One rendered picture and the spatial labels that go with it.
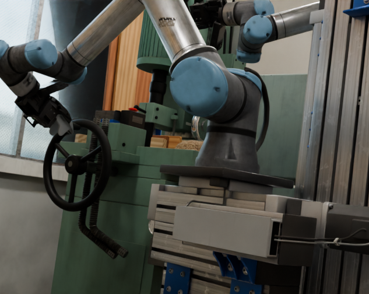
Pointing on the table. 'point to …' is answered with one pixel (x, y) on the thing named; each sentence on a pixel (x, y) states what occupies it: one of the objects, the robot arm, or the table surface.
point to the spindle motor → (152, 47)
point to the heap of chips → (189, 145)
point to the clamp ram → (148, 133)
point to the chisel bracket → (158, 115)
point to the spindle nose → (158, 86)
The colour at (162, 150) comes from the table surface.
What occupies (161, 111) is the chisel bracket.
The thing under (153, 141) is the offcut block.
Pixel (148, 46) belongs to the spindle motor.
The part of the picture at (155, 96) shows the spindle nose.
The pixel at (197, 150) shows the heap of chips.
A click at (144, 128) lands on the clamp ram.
